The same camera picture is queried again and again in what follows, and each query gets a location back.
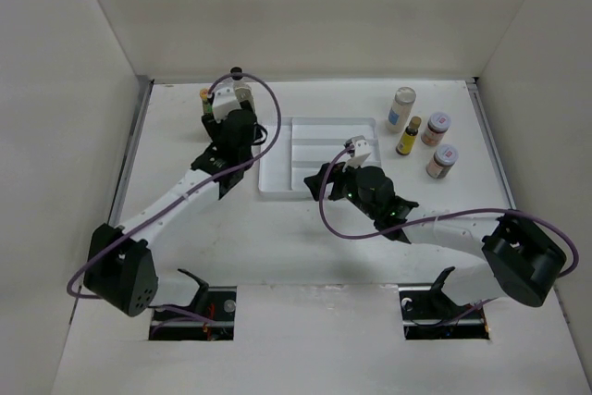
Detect brown jar white lid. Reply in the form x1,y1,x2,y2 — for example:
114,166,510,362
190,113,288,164
425,144,459,179
421,112,451,147

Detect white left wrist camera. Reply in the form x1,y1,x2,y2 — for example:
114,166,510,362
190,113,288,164
212,82,241,122

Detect white divided organizer tray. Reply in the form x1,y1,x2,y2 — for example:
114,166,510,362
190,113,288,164
258,117,381,201

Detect brown jar white lid front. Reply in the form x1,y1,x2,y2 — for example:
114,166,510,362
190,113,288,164
425,144,459,179

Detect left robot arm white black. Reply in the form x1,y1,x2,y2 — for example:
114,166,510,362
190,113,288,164
83,109,266,320

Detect tall white spice jar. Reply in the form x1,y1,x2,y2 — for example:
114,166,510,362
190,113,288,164
387,87,416,133

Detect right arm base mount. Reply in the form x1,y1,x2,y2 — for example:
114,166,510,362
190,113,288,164
399,286,489,340

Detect small yellow label bottle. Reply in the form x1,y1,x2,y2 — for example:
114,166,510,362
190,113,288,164
396,116,422,155

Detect yellow cap sauce bottle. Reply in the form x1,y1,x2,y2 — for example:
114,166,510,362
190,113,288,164
199,88,213,115

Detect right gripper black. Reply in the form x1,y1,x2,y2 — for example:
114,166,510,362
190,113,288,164
304,155,379,220

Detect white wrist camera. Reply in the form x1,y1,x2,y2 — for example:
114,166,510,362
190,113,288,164
344,136,372,168
212,82,241,122

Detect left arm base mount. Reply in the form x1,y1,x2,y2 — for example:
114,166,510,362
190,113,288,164
148,287,237,342

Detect glass bottle black cap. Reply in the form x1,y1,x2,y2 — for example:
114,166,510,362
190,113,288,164
230,67,255,112

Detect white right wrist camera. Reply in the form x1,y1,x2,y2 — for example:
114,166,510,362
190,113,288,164
344,136,372,168

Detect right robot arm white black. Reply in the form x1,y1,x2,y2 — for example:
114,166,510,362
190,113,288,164
303,163,567,317

